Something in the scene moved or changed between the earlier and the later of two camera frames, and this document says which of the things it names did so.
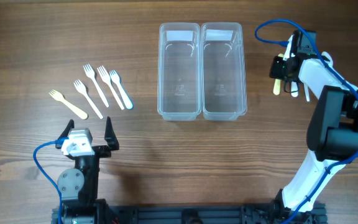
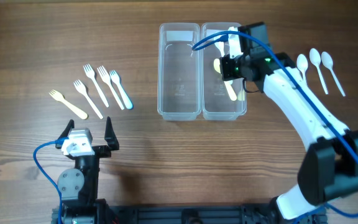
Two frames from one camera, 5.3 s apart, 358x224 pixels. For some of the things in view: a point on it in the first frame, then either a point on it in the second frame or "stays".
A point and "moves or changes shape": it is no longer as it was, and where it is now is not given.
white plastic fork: x=105 y=78 stays
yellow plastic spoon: x=277 y=84 moves or changes shape
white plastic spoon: x=294 y=88 moves or changes shape
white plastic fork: x=90 y=72 stays
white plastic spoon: x=329 y=63 stays
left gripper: x=105 y=150 stays
